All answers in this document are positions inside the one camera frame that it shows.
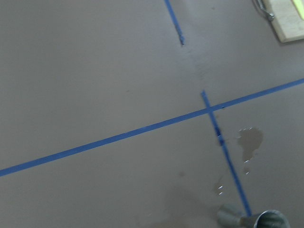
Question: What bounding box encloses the steel double jigger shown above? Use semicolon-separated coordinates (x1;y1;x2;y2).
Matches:
217;204;291;228

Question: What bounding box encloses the wooden cutting board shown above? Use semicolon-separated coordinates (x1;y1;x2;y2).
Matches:
263;0;304;43

